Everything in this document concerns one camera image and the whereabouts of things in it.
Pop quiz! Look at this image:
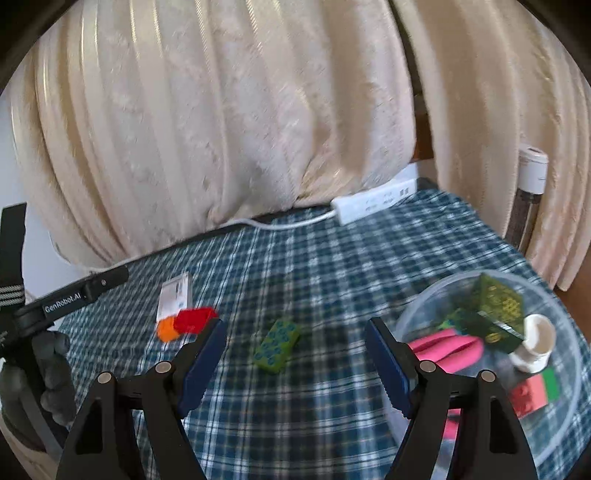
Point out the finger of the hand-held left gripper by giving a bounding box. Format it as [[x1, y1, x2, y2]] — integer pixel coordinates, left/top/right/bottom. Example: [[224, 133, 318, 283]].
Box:
[[82, 264, 131, 301]]

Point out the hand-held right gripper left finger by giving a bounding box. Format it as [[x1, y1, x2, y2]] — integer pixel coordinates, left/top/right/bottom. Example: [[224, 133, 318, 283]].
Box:
[[56, 316, 228, 480]]

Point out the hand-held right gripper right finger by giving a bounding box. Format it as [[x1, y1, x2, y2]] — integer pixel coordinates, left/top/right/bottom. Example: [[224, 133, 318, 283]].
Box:
[[365, 316, 539, 480]]

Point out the green tile with blue dots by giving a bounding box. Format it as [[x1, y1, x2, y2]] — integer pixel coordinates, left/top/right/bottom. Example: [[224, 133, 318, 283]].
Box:
[[438, 308, 481, 340], [253, 318, 302, 374]]

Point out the dark green printed box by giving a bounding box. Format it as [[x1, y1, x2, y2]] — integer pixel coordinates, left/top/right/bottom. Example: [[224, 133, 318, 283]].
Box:
[[457, 273, 527, 355]]

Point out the pink and green toy block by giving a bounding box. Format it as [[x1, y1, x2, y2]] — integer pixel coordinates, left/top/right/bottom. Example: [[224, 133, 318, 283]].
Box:
[[510, 367, 561, 418]]

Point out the white plastic cup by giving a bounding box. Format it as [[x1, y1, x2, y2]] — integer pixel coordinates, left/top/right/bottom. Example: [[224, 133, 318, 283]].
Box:
[[508, 314, 555, 374]]

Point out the clear plastic bowl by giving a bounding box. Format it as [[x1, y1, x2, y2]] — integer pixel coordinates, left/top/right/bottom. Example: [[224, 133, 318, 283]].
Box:
[[392, 272, 583, 480]]

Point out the person's left hand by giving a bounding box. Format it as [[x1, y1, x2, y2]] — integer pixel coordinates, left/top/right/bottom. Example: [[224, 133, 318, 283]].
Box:
[[33, 330, 78, 428]]

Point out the red toy block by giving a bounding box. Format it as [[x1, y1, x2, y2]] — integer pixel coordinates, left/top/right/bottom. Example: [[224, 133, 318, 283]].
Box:
[[173, 307, 219, 335]]

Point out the orange toy block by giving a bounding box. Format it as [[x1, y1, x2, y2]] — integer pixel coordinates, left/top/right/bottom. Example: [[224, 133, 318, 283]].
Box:
[[157, 316, 183, 342]]

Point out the white paper card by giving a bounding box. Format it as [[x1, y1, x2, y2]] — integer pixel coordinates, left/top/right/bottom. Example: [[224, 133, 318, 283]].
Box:
[[157, 272, 191, 322]]

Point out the blue plaid tablecloth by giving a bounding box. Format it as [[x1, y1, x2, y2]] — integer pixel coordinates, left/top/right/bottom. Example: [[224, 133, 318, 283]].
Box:
[[18, 188, 591, 480]]

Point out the white power strip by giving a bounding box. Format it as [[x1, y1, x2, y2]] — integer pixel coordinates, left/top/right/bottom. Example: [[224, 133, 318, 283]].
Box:
[[331, 178, 419, 226]]

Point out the cream patterned curtain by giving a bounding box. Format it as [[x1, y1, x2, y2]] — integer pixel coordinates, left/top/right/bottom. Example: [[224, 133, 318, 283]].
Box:
[[9, 0, 417, 269], [392, 0, 591, 292]]

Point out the clear bottle with white lid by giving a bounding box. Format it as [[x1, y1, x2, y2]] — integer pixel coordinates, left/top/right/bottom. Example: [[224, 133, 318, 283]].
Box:
[[505, 145, 550, 254]]

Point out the white power cable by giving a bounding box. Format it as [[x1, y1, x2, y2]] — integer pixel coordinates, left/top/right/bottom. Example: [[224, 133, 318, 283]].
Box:
[[85, 209, 338, 273]]

